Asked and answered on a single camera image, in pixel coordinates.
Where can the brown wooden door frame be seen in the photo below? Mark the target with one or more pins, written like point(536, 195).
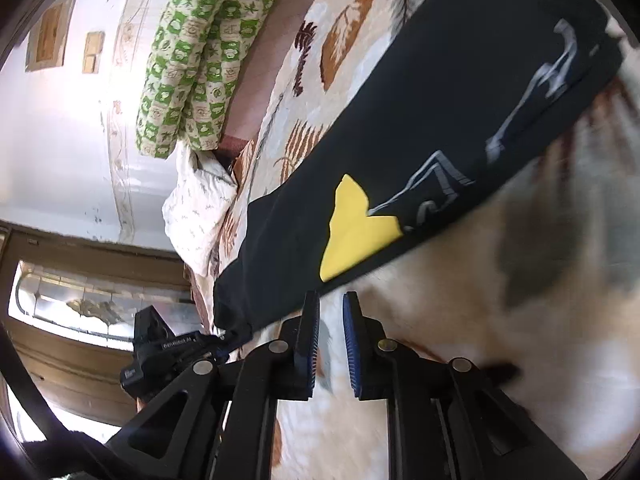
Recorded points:
point(65, 375)

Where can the leaf print fleece blanket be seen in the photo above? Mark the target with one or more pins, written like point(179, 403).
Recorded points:
point(500, 310)

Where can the patterned glass door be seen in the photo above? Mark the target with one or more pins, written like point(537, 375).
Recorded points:
point(75, 300)

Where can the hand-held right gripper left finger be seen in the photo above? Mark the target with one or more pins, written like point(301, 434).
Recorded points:
point(306, 350)

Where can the brown quilted bedspread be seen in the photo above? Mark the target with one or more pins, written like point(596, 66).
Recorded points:
point(201, 300)

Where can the green checkered folded quilt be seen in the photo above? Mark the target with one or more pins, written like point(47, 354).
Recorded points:
point(200, 60)

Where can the black pants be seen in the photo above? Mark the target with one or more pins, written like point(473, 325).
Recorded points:
point(425, 110)

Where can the white twig print pillow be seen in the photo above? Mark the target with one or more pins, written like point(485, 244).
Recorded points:
point(195, 210)

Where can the large brown wall picture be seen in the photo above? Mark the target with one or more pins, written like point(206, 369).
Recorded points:
point(50, 32)

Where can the pink bedsheet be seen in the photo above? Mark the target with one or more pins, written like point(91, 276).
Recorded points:
point(260, 85)

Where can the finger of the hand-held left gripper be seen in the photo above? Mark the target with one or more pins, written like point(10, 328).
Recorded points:
point(227, 346)

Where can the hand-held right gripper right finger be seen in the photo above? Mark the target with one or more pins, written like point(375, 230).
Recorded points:
point(354, 350)

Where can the small brown wall picture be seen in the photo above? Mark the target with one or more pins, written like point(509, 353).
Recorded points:
point(94, 52)

